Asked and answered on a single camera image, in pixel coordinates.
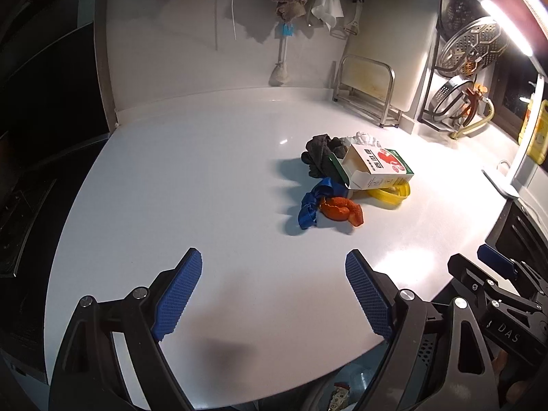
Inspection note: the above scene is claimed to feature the red white snack wrapper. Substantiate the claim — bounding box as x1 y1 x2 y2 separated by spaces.
327 382 350 411

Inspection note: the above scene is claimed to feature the orange plastic scrap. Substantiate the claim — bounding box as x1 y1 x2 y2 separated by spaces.
320 197 364 227

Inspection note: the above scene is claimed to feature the green white milk carton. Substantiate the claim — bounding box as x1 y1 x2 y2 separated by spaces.
334 144 414 191

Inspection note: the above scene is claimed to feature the blue plastic scrap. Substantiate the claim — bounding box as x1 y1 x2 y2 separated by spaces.
298 177 348 230

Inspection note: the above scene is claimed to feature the black cloth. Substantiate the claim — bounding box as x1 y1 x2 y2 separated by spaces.
301 134 347 182

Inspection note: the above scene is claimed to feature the aluminium foil ball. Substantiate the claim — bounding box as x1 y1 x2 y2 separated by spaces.
347 132 382 148

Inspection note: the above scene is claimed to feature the grey perforated trash basket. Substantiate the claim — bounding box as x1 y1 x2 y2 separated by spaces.
301 335 435 410

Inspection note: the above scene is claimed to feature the black sink basin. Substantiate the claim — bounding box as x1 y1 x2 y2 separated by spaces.
486 200 548 278

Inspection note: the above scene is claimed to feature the yellow plastic lid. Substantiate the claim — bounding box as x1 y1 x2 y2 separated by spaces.
366 182 411 207

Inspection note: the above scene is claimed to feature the yellow oil jug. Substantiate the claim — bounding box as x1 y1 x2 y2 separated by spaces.
527 99 548 165

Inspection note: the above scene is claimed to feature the round steel pan lid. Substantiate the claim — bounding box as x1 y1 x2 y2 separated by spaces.
427 75 474 122

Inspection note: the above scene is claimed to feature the perforated steel steamer plate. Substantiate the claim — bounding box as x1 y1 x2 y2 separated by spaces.
436 17 509 79

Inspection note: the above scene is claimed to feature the steel cutting board rack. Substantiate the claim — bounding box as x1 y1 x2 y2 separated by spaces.
333 54 402 128

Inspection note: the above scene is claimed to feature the white cutting board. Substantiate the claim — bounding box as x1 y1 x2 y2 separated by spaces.
345 0 440 112

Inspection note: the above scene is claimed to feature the hanging white peeler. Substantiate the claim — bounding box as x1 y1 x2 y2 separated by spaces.
330 0 363 40

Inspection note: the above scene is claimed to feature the white dish brush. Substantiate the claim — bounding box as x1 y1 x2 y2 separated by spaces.
269 22 295 87

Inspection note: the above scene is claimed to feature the white hanging cloth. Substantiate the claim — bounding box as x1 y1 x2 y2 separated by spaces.
311 0 344 32

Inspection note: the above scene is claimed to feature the yellow gas hose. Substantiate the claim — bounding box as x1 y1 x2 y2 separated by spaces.
448 96 496 140

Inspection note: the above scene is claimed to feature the black wire dish rack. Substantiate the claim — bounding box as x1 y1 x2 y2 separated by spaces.
419 0 508 140

